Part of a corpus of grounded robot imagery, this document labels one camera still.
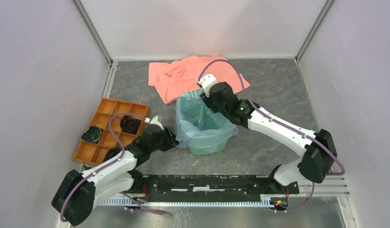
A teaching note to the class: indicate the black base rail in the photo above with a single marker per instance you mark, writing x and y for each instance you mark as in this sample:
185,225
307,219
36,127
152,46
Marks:
209,188

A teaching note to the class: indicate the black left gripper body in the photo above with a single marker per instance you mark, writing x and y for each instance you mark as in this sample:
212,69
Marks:
165,141

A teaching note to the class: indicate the white cable duct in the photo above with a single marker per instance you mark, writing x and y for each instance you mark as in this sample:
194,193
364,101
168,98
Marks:
123,201

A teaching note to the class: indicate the green trash bin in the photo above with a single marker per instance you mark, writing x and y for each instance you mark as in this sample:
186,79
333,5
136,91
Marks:
207,144

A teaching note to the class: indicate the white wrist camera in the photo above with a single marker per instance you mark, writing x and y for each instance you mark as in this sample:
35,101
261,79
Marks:
156,120
206,82

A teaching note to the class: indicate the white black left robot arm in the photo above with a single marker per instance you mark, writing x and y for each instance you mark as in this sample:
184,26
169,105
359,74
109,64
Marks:
80,192

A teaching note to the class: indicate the translucent blue trash bag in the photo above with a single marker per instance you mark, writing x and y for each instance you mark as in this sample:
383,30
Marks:
198,122

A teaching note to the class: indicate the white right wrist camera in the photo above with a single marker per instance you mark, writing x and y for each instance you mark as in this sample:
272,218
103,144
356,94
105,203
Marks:
206,82

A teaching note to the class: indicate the orange wooden divided tray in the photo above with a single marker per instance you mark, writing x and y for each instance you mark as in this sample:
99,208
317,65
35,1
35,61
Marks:
107,117

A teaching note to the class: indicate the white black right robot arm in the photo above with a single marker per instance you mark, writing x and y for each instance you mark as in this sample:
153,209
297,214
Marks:
315,149

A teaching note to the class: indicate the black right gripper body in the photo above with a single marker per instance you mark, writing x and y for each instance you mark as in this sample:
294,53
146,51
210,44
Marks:
210,103

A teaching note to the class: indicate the pink cloth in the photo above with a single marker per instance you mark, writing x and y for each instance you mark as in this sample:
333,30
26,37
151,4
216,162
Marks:
174,79

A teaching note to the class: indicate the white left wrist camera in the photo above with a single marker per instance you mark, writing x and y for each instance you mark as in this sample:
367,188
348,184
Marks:
156,120

